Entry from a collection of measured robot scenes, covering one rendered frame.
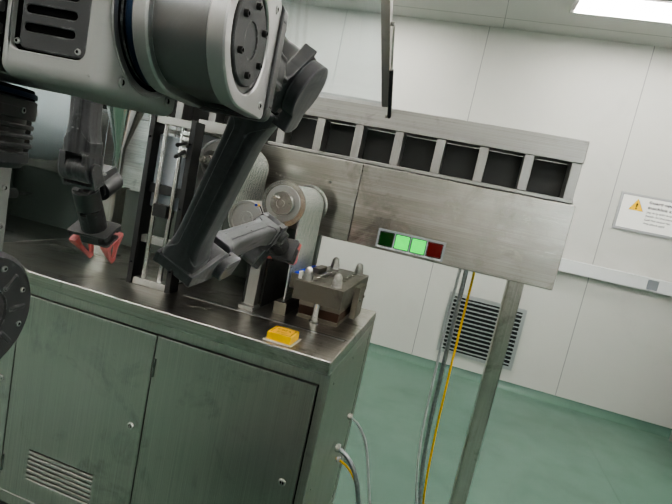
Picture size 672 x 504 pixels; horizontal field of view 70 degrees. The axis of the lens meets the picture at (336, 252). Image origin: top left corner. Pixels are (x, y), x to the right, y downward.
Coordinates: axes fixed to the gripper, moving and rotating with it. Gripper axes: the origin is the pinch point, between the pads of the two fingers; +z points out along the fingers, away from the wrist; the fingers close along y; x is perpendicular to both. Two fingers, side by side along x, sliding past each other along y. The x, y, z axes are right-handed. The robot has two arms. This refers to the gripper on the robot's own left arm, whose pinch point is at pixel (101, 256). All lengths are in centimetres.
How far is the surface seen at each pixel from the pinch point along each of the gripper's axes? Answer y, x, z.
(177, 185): -0.7, -38.1, -0.4
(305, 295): -47, -28, 22
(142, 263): 8.9, -27.8, 25.8
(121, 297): 2.7, -7.3, 21.0
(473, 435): -118, -41, 88
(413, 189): -72, -76, 5
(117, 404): 0, 8, 50
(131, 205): 43, -74, 39
